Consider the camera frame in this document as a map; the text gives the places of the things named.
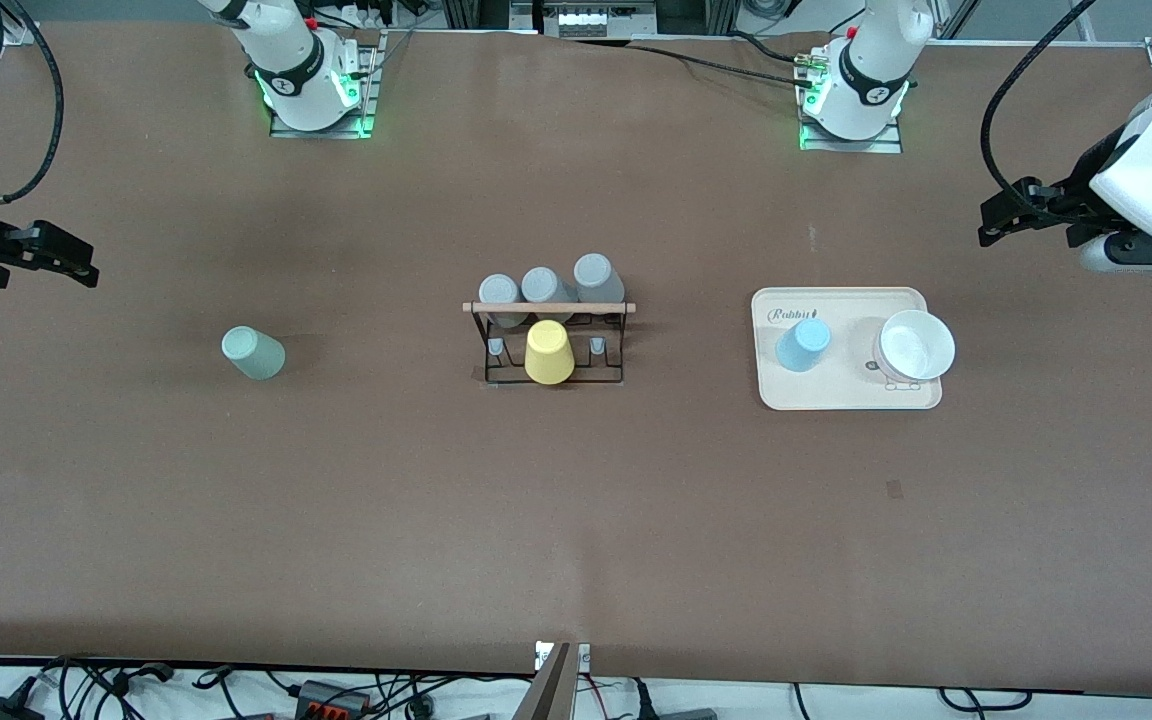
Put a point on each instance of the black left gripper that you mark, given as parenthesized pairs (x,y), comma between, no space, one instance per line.
(1079,192)

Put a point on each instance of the mint green plastic cup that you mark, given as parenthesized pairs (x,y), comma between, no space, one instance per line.
(254,354)

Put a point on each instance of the light blue plastic cup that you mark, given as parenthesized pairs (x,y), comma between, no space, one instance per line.
(802,345)

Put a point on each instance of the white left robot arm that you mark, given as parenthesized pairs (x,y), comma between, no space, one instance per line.
(871,70)

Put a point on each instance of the white bowl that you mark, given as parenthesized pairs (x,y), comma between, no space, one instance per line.
(916,345)

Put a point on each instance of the beige rabbit print tray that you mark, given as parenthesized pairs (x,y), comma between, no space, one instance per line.
(806,390)

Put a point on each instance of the grey plastic cup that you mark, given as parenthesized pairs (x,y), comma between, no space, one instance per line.
(544,285)
(500,290)
(596,275)

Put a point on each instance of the black power adapter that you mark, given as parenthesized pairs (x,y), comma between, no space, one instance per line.
(1,710)

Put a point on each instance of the yellow plastic cup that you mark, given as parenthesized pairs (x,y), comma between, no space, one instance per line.
(548,352)

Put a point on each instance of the black orange connector box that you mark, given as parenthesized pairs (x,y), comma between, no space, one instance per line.
(331,697)

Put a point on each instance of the black plug block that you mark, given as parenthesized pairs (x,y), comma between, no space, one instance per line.
(676,714)

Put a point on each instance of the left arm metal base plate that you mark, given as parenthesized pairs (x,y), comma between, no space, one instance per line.
(891,145)

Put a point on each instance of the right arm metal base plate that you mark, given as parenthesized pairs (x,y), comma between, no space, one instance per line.
(366,100)

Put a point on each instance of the white post bracket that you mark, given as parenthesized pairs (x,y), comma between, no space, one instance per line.
(581,657)

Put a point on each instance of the grey brown mounting post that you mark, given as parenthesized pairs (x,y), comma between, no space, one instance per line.
(548,690)

